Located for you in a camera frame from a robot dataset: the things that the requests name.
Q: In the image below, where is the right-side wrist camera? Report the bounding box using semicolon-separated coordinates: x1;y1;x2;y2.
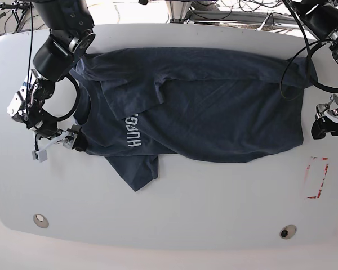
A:
32;150;48;163

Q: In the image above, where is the dark blue T-shirt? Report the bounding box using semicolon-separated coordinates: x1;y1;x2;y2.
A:
70;47;316;191

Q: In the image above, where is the right table grommet hole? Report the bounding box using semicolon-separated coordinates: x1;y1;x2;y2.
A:
279;224;297;240

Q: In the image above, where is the left-side arm black cable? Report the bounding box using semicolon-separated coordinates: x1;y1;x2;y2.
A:
279;0;338;101

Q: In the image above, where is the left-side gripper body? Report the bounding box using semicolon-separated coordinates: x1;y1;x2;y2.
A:
315;94;338;124

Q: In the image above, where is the right-side robot arm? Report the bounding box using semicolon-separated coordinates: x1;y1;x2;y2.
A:
7;1;95;151

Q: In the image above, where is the left table grommet hole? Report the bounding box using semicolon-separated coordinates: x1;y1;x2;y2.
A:
33;214;49;229

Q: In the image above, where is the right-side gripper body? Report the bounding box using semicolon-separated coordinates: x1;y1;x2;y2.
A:
34;125;81;150

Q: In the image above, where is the right-side arm black cable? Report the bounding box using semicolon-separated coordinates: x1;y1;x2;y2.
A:
45;74;82;123

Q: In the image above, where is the metal frame post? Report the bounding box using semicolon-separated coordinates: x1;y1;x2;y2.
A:
166;1;192;24

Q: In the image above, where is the black tripod stand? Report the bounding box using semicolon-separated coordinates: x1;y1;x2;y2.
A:
0;1;38;35

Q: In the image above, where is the table grommet hole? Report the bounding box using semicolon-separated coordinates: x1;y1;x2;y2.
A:
279;224;297;240
33;214;49;229

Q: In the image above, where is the red tape rectangle marking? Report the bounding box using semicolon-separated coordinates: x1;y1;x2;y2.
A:
304;156;329;199

